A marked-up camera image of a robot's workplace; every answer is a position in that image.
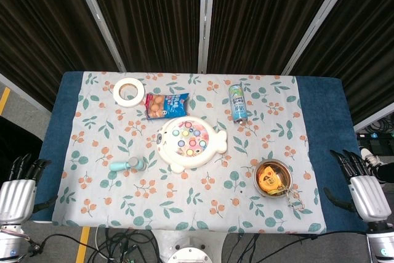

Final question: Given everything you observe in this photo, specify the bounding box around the black power strip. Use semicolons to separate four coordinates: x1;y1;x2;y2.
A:
355;132;394;150

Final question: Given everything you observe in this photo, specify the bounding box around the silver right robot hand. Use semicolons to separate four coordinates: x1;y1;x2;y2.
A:
323;148;388;223

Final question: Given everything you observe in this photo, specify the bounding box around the blue snack bag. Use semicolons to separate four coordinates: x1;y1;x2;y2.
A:
144;92;190;121

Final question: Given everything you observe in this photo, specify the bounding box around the white sneaker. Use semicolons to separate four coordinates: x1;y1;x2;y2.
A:
360;147;386;169

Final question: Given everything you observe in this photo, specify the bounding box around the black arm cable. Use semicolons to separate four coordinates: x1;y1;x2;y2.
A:
26;232;104;263

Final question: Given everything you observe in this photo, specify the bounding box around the person in black clothes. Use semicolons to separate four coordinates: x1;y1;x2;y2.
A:
0;116;44;171

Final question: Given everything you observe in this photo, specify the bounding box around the stainless steel bowl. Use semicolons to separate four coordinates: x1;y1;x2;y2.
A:
252;158;292;198

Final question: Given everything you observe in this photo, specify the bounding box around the white floor cable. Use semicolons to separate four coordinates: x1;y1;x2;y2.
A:
94;227;116;261

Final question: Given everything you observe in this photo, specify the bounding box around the blue table cover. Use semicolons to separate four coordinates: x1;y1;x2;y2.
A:
30;71;370;235

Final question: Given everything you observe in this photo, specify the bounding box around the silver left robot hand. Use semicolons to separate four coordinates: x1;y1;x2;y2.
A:
0;153;59;224

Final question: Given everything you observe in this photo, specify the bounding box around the floral tablecloth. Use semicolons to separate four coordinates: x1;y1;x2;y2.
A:
51;71;327;235

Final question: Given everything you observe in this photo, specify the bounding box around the white fish toy board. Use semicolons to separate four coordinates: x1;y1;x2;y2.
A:
156;116;228;174

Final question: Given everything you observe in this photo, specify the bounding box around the black floor cable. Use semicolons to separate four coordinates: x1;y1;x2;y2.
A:
227;230;370;263

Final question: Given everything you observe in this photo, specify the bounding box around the black cable bundle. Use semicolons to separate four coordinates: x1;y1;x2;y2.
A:
103;229;161;263

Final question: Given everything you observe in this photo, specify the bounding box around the dark brown curtain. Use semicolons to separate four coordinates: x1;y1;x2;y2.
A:
82;0;204;73
0;0;121;113
289;0;394;126
206;0;344;76

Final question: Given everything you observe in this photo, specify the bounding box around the light blue drink can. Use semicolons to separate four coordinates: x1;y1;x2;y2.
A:
228;83;249;123

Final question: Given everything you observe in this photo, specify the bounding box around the grey partition frame post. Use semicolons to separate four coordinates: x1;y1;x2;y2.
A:
281;0;361;76
0;73;52;113
197;0;216;75
353;117;394;133
69;0;126;73

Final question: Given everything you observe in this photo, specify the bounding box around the white tape roll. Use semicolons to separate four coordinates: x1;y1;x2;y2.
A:
113;78;146;108

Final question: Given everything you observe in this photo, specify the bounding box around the yellow tape measure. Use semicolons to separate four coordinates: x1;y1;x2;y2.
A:
257;166;286;195

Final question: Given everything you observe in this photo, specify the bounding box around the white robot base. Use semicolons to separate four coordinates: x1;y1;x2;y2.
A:
152;229;228;263

